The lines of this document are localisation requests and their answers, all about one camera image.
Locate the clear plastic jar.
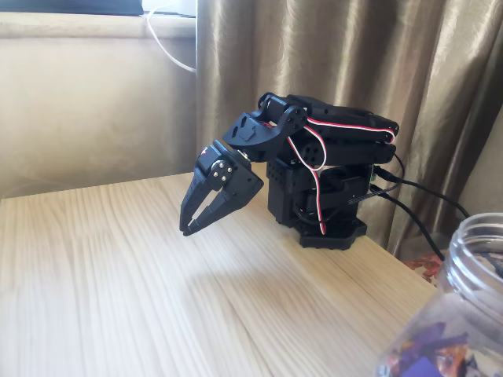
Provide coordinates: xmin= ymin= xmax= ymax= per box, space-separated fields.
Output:
xmin=373 ymin=211 xmax=503 ymax=377

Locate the shiny brown curtain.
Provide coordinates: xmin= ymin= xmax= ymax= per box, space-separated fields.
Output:
xmin=195 ymin=0 xmax=503 ymax=261

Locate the orange patterned rug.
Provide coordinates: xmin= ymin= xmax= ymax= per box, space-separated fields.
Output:
xmin=404 ymin=251 xmax=448 ymax=288

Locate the dark flat object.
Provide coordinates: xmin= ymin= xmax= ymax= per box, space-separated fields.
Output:
xmin=0 ymin=0 xmax=145 ymax=17

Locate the short red white servo wire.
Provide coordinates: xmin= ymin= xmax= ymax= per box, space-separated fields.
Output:
xmin=312 ymin=168 xmax=330 ymax=237

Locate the long red white servo wire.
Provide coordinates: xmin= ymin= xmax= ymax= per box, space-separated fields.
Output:
xmin=285 ymin=115 xmax=397 ymax=173

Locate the white cable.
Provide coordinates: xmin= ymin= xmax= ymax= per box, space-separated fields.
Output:
xmin=145 ymin=7 xmax=197 ymax=74

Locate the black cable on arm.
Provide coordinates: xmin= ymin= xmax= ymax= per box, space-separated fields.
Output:
xmin=391 ymin=152 xmax=406 ymax=182

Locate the thin black USB cable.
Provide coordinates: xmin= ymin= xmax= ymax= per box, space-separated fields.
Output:
xmin=371 ymin=187 xmax=446 ymax=261

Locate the thick black power cable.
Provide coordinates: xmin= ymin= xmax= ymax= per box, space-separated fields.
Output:
xmin=375 ymin=166 xmax=472 ymax=218

